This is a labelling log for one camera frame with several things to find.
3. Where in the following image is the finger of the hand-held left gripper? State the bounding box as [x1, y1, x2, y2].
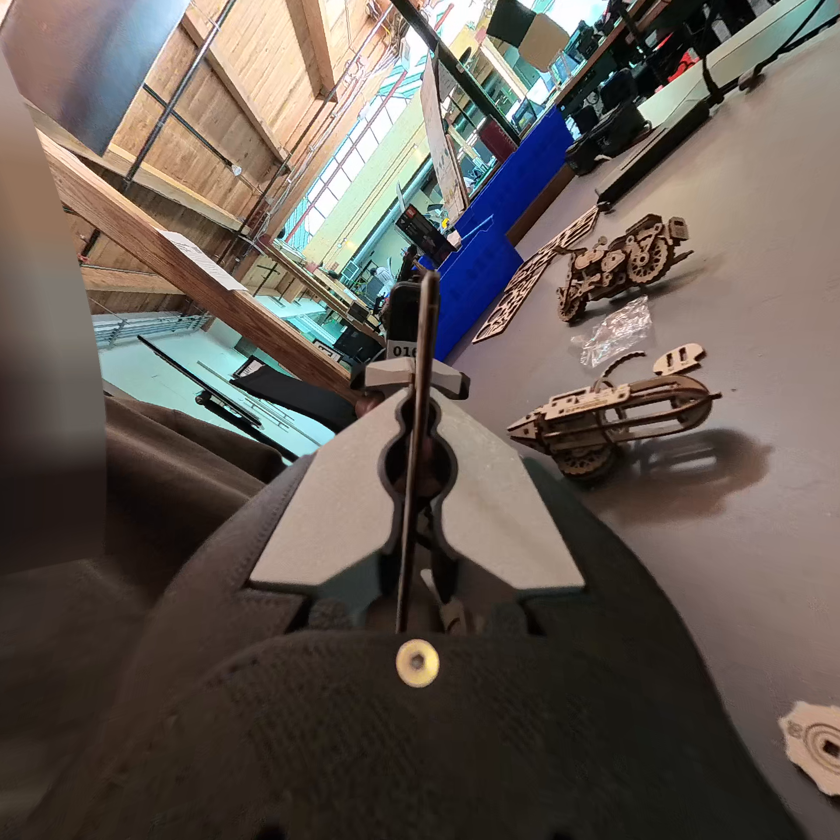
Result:
[430, 364, 472, 400]
[351, 360, 416, 395]

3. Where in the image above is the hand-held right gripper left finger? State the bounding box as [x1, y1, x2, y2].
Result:
[248, 394, 416, 614]

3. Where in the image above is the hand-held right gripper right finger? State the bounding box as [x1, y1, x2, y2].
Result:
[420, 394, 586, 611]

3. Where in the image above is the laser-cut plywood parts sheet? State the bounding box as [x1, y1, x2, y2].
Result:
[394, 269, 442, 634]

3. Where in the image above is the grey desk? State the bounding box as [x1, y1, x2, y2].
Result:
[446, 26, 840, 840]

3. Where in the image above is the black product box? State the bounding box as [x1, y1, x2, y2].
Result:
[394, 203, 462, 268]

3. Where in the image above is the flat plywood parts sheet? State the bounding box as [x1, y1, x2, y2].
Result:
[471, 205, 601, 345]

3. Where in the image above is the blue plastic bin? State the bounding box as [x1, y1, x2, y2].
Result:
[433, 105, 572, 362]

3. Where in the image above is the partly built wooden model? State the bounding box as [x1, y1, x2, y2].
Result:
[507, 351, 723, 483]

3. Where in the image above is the clear plastic bag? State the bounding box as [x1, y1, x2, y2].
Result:
[570, 295, 652, 368]

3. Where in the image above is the white sign board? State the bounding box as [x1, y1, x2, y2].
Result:
[420, 52, 471, 212]

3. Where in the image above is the wooden motorcycle model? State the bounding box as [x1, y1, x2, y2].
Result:
[556, 213, 695, 324]

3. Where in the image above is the white paper notice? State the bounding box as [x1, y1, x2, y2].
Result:
[160, 230, 248, 291]

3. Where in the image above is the slotted rounded wooden piece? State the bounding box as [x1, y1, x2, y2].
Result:
[653, 341, 707, 377]

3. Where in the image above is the black bag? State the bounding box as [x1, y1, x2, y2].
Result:
[564, 105, 652, 176]

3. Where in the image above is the long black box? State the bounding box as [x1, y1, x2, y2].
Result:
[594, 98, 713, 206]

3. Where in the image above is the round wooden gear piece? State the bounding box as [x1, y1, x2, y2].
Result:
[777, 699, 840, 798]

